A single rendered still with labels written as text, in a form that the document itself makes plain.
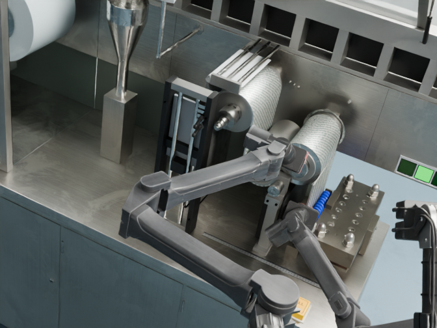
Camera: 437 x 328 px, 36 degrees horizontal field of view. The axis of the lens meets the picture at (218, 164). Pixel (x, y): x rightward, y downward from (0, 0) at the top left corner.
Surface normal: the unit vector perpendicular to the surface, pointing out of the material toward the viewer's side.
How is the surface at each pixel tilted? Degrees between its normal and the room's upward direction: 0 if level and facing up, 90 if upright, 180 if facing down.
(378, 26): 90
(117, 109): 90
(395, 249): 0
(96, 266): 90
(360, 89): 90
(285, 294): 2
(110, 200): 0
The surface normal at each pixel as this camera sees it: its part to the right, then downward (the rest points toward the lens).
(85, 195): 0.15, -0.80
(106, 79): -0.44, 0.47
